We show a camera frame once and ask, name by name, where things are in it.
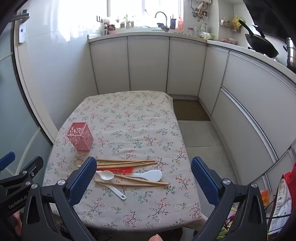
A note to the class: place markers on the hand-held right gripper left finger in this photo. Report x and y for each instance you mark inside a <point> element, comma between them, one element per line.
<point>81,183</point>

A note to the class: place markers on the red plastic bag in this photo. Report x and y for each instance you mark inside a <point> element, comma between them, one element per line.
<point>291,176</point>

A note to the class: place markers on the yellow packet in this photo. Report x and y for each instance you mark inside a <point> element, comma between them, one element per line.
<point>236,22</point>

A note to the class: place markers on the white rice paddle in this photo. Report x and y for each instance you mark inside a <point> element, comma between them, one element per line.
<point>152,175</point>

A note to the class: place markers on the person's right hand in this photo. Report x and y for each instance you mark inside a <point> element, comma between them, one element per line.
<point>157,238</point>

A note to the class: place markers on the glass jar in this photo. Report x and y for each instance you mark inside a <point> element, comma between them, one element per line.
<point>203,29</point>

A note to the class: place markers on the white plastic chopsticks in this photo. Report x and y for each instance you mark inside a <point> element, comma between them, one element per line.
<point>105,175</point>

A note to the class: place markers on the wall pipe fittings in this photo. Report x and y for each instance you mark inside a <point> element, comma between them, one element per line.
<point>198,10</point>

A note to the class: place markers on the kitchen window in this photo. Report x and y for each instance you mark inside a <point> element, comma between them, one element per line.
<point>143,11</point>

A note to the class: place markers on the red plastic spoon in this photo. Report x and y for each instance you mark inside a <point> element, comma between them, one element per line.
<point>126,170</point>

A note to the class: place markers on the white kitchen base cabinets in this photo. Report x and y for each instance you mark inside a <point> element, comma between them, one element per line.
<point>148,64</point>

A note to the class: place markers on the wooden chopstick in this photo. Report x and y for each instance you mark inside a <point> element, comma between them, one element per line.
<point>148,163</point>
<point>129,183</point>
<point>120,164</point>
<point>124,160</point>
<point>143,179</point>

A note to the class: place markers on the brown floor mat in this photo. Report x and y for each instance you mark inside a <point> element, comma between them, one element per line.
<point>189,110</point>

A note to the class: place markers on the chrome kitchen faucet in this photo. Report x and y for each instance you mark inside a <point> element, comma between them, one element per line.
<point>161,16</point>

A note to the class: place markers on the frosted glass sliding door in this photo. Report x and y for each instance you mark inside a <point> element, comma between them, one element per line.
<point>13,104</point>

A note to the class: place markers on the steel pot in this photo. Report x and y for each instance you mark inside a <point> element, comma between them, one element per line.
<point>291,53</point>

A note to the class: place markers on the green vegetables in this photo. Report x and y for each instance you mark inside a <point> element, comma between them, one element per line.
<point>207,36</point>

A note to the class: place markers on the floral tablecloth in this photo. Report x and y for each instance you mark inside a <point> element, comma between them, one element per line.
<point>138,129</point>

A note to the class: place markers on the white kitchen countertop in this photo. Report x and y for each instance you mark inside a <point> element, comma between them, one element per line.
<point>231,45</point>

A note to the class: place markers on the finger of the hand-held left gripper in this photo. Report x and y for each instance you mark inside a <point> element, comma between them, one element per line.
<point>30,168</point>
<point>7,160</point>

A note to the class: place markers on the pink perforated utensil holder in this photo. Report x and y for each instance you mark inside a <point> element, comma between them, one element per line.
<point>79,139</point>

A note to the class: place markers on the person's left hand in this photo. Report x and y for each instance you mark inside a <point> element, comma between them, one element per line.
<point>17,220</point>

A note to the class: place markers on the small potted plants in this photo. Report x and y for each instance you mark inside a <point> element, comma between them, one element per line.
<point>126,23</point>

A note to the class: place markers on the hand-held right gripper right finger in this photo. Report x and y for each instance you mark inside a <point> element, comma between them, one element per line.
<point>205,183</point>

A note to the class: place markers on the red bottle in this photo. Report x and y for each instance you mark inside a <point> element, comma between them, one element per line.
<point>180,23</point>

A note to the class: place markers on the black wok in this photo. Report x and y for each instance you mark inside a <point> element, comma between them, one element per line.
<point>261,44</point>

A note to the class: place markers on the dark bottle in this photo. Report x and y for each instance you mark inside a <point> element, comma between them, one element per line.
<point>172,23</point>

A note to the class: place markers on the white printed plastic bag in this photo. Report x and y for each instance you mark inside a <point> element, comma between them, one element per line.
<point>281,201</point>

